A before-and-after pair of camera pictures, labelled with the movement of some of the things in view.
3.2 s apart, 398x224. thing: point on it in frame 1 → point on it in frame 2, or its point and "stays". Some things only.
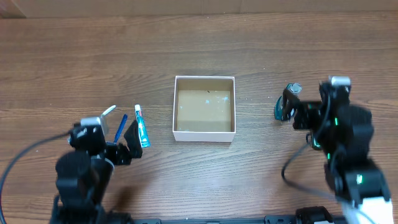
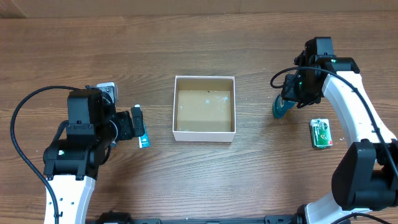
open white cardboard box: [204, 109] stays
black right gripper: [306, 112] → [290, 94]
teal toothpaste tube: [143, 135] stays
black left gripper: [132, 141] → [127, 131]
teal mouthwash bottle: [296, 88] stays
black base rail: [267, 219] stays
